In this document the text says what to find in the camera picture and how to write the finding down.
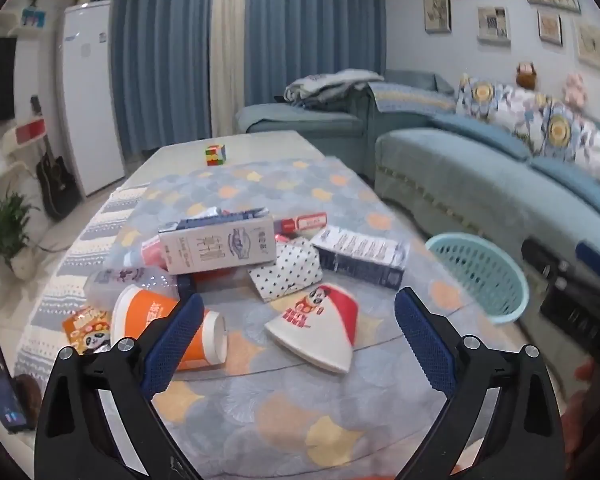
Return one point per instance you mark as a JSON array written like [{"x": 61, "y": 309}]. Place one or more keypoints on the floral cushion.
[
  {"x": 519, "y": 111},
  {"x": 570, "y": 137}
]

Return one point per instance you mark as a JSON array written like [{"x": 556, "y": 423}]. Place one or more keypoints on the beige centre curtain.
[{"x": 227, "y": 64}]

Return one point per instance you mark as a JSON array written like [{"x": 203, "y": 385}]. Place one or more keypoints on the floral cushion far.
[{"x": 519, "y": 111}]

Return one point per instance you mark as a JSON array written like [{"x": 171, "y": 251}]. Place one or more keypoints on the blue corner sofa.
[{"x": 450, "y": 172}]

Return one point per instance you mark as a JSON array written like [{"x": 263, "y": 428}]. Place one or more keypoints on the folded grey blanket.
[{"x": 315, "y": 90}]

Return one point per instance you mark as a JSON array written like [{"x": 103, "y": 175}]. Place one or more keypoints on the colourful puzzle cube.
[{"x": 215, "y": 155}]

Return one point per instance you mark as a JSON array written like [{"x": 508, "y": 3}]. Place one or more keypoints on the white refrigerator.
[{"x": 86, "y": 102}]

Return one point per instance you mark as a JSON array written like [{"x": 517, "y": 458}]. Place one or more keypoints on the teal plastic trash basket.
[{"x": 489, "y": 275}]

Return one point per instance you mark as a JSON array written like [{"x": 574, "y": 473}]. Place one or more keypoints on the floral cushion near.
[{"x": 570, "y": 137}]

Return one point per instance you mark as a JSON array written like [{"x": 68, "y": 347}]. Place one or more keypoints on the dark blue white carton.
[{"x": 371, "y": 259}]

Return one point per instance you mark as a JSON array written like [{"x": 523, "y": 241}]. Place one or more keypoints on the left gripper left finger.
[{"x": 73, "y": 439}]

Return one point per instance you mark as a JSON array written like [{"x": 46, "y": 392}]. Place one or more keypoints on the white milk carton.
[{"x": 224, "y": 241}]

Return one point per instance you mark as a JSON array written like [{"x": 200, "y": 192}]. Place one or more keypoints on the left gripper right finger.
[{"x": 524, "y": 438}]

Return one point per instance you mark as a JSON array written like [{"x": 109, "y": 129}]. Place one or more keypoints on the brown monkey plush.
[{"x": 526, "y": 76}]

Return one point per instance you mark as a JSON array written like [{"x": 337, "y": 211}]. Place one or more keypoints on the butterfly framed picture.
[{"x": 588, "y": 43}]

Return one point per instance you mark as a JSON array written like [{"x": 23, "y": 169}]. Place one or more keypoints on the panda snack packet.
[{"x": 88, "y": 330}]

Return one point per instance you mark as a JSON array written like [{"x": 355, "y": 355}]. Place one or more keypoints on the pink pig plush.
[{"x": 575, "y": 94}]

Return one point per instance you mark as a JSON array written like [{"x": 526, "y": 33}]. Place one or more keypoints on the newspaper framed picture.
[{"x": 493, "y": 27}]

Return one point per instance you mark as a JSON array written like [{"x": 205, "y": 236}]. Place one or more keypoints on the black acoustic guitar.
[{"x": 60, "y": 192}]

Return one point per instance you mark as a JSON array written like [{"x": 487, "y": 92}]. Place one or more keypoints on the patterned blue table mat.
[{"x": 266, "y": 414}]

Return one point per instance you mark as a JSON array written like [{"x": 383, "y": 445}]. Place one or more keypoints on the tall framed picture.
[{"x": 437, "y": 16}]

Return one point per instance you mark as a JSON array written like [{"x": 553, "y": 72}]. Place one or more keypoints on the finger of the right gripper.
[
  {"x": 542, "y": 259},
  {"x": 588, "y": 255}
]

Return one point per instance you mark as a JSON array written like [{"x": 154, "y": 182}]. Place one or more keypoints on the clear plastic bottle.
[{"x": 103, "y": 288}]

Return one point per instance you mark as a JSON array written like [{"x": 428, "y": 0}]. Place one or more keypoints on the green potted plant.
[{"x": 15, "y": 244}]

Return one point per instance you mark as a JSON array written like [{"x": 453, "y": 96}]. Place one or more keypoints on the orange paper cup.
[{"x": 136, "y": 307}]

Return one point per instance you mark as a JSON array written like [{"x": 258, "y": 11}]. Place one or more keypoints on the small framed picture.
[{"x": 550, "y": 28}]

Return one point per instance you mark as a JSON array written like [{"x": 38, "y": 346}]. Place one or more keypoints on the red white small box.
[{"x": 301, "y": 223}]

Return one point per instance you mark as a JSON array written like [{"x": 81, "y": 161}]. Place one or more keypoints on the polka dot paper bag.
[{"x": 296, "y": 267}]

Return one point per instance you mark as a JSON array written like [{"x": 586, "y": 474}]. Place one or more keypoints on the white red panda cup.
[{"x": 320, "y": 328}]

